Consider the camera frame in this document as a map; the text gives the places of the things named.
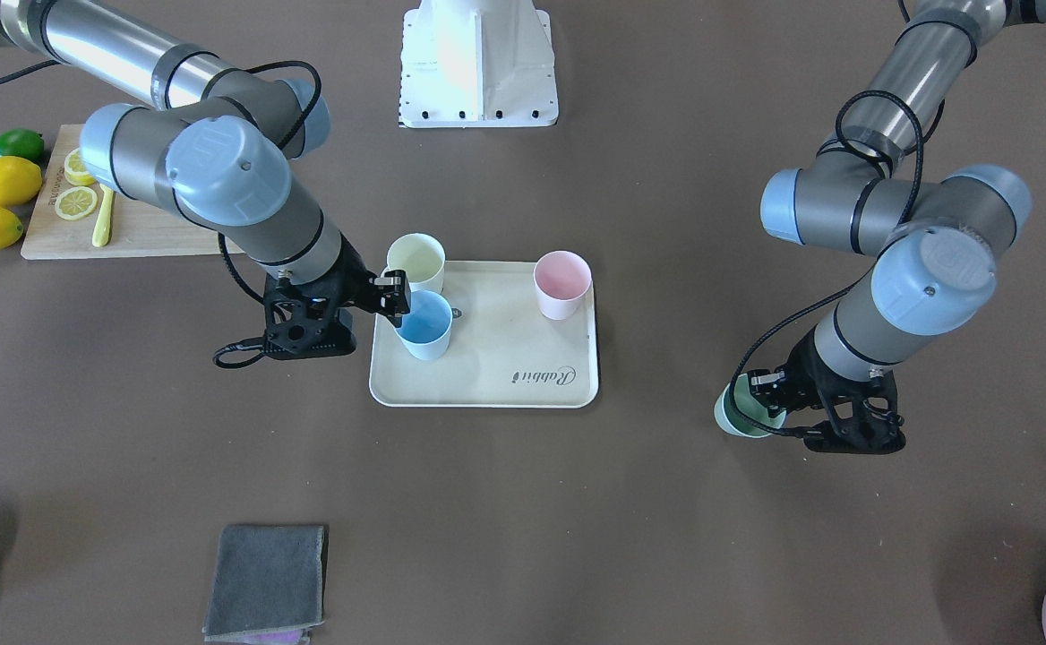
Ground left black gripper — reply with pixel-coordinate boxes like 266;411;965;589
747;333;906;456

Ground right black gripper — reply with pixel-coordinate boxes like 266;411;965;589
262;246;411;360

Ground green plastic cup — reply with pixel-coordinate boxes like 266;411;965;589
713;374;786;438

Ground yellow plastic cup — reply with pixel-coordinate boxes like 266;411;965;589
385;233;446;294

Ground blue plastic cup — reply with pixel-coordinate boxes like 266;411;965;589
395;289;454;362

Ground pink plastic cup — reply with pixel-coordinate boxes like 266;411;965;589
535;250;593;320

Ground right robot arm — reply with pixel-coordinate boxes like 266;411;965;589
0;1;411;367

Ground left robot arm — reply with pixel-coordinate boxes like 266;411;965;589
715;1;1046;456

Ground cream rabbit tray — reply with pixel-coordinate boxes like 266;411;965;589
369;261;598;409

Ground wooden cutting board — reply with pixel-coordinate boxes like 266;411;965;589
21;124;219;260

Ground yellow plastic knife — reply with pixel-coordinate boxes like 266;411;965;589
90;185;116;248

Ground grey folded cloth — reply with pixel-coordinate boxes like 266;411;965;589
202;524;326;644

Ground lemon slice upper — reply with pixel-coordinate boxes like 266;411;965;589
53;186;99;221

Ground lemon slice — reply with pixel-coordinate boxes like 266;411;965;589
62;148;97;186
53;186;99;221

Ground lemon slice lower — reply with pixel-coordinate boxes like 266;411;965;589
62;148;97;186

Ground green lime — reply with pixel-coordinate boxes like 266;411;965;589
0;128;47;163

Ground whole lemon upper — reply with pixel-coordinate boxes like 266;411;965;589
0;156;43;207

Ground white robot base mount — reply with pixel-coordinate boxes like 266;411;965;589
397;1;560;128

